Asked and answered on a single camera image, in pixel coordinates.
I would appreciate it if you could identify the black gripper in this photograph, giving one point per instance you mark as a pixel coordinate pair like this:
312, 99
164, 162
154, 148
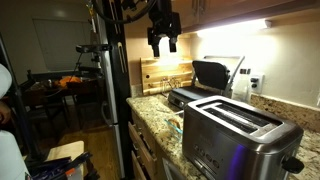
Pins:
165, 23

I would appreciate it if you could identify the brown crusted bread slice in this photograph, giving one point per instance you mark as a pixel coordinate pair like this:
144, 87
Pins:
176, 124
170, 122

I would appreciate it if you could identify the stainless steel two-slot toaster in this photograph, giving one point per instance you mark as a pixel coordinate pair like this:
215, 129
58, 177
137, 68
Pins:
226, 143

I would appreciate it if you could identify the black toaster knob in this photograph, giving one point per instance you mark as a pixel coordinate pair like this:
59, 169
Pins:
292, 165

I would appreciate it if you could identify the wooden cutting board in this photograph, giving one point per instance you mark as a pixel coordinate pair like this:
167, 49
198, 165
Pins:
153, 76

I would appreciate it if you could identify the black panini grill press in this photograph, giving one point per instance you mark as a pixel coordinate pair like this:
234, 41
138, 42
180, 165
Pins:
210, 75

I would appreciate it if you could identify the under cabinet light strip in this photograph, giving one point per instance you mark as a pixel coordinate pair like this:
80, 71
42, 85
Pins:
233, 28

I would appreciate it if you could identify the stainless steel refrigerator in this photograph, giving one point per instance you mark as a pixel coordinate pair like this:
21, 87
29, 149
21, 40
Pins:
115, 100

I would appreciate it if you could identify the wooden upper cabinet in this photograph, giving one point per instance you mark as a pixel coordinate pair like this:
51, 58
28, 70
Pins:
233, 8

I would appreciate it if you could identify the clear glass baking dish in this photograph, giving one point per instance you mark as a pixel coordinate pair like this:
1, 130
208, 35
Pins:
174, 132

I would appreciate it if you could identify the clear plastic bottle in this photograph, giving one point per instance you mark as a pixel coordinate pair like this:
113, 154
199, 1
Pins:
241, 88

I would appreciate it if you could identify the dark wooden chair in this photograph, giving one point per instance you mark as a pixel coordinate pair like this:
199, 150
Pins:
85, 93

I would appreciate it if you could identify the orange object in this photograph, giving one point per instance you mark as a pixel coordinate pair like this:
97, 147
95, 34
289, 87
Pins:
68, 81

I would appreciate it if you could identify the wooden lower cabinet drawers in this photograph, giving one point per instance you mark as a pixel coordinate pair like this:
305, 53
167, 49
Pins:
143, 150

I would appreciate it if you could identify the dark dining table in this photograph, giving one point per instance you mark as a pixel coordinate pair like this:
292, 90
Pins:
36, 91

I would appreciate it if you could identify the light wooden board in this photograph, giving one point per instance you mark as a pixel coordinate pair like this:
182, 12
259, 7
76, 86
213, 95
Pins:
65, 150

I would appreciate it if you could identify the black clamp orange tip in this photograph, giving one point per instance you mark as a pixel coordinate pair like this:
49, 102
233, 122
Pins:
73, 165

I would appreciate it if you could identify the black stand pole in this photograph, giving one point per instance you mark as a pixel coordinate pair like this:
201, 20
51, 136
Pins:
18, 106

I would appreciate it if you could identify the white rounded object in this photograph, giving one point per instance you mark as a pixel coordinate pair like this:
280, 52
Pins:
10, 156
4, 80

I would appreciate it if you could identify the black camera on stand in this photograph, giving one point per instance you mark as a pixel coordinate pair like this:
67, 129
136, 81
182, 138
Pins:
91, 48

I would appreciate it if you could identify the white wall outlet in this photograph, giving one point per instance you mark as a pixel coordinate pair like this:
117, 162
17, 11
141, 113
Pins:
256, 83

